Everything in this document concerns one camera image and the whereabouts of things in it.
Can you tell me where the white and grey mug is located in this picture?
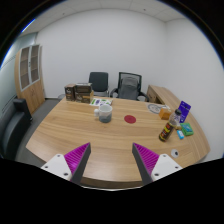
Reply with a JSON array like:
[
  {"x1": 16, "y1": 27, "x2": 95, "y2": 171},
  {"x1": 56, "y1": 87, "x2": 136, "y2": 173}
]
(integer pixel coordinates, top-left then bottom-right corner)
[{"x1": 93, "y1": 103, "x2": 114, "y2": 124}]

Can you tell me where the grey backpack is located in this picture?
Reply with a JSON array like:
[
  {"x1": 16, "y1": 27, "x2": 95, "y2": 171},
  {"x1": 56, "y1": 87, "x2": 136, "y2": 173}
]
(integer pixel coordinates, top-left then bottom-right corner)
[{"x1": 118, "y1": 76, "x2": 139, "y2": 100}]

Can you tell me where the black mesh office chair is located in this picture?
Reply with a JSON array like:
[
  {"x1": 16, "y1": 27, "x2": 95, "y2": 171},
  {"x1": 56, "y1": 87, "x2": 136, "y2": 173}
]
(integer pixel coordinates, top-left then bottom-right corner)
[{"x1": 109, "y1": 71, "x2": 150, "y2": 102}]

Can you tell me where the white sticker sheet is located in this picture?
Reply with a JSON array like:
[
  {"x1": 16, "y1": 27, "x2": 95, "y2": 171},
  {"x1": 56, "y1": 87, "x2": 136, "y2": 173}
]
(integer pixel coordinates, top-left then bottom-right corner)
[{"x1": 89, "y1": 96, "x2": 114, "y2": 108}]

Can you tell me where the purple package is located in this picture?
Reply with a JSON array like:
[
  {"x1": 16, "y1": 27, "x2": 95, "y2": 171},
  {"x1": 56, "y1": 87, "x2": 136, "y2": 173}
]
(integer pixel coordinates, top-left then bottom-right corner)
[{"x1": 177, "y1": 100, "x2": 192, "y2": 124}]

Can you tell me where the tall dark brown box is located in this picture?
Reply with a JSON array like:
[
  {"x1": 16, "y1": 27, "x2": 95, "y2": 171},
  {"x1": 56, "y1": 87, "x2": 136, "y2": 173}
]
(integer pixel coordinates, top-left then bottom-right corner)
[{"x1": 64, "y1": 83, "x2": 77, "y2": 102}]

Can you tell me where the black leather sofa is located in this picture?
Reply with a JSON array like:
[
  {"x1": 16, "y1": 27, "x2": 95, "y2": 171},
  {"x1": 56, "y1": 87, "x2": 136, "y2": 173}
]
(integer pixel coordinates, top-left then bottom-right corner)
[{"x1": 0, "y1": 97, "x2": 34, "y2": 161}]

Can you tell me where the flat round red coaster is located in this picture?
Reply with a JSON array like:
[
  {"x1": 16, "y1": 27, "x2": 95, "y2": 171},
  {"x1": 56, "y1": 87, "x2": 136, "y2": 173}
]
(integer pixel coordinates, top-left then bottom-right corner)
[{"x1": 123, "y1": 114, "x2": 137, "y2": 125}]

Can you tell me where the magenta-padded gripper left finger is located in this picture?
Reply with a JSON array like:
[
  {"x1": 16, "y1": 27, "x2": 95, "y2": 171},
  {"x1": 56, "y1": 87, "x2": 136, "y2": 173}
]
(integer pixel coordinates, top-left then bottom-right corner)
[{"x1": 40, "y1": 142, "x2": 92, "y2": 185}]

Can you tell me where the clear bottle with black cap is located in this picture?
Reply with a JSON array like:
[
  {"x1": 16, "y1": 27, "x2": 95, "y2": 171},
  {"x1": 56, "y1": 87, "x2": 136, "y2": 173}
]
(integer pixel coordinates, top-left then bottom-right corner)
[{"x1": 158, "y1": 108, "x2": 183, "y2": 143}]

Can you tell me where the wooden side desk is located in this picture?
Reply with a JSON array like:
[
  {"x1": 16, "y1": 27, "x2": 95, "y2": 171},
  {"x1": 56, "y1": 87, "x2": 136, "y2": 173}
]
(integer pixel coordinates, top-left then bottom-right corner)
[{"x1": 146, "y1": 84, "x2": 183, "y2": 111}]

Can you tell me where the wooden cabinet with glass doors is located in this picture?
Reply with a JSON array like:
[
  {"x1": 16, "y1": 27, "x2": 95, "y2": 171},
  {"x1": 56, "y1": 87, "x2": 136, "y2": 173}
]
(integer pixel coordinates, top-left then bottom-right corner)
[{"x1": 13, "y1": 44, "x2": 46, "y2": 114}]

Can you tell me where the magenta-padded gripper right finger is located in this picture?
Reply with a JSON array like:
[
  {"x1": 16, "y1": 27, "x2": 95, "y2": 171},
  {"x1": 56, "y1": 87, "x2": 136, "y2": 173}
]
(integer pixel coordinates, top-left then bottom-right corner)
[{"x1": 131, "y1": 142, "x2": 184, "y2": 186}]

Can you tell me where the green packet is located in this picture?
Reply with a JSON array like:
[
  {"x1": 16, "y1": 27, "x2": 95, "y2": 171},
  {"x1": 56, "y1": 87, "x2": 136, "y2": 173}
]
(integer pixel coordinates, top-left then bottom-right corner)
[{"x1": 179, "y1": 122, "x2": 195, "y2": 137}]

